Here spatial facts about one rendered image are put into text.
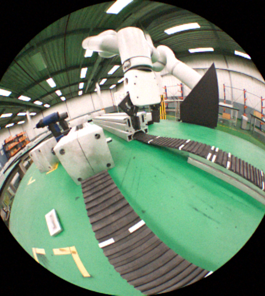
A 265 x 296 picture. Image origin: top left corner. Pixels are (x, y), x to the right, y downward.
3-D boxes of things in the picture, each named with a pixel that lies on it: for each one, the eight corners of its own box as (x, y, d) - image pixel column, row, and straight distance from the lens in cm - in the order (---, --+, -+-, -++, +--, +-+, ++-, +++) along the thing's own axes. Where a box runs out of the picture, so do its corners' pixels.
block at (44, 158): (57, 168, 35) (43, 144, 33) (41, 173, 44) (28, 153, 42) (67, 154, 42) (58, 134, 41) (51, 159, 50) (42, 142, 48)
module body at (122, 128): (148, 133, 36) (146, 112, 34) (127, 141, 31) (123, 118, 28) (101, 121, 108) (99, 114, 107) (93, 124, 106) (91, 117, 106)
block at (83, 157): (124, 162, 21) (113, 123, 17) (77, 185, 22) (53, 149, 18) (111, 149, 29) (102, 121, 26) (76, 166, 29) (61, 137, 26)
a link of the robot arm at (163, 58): (177, 78, 75) (155, 64, 88) (190, 59, 76) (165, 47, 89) (170, 74, 65) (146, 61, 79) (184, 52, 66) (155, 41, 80)
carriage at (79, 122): (89, 125, 58) (86, 115, 57) (73, 132, 58) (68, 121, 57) (87, 123, 73) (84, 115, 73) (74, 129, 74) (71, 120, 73)
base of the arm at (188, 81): (197, 95, 75) (179, 80, 80) (211, 77, 71) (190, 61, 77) (186, 98, 57) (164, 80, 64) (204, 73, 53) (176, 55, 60)
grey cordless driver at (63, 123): (75, 134, 82) (66, 110, 82) (55, 144, 84) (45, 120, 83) (74, 133, 90) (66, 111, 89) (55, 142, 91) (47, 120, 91)
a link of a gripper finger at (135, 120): (126, 107, 22) (132, 133, 23) (137, 105, 23) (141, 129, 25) (121, 108, 24) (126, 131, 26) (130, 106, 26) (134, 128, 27)
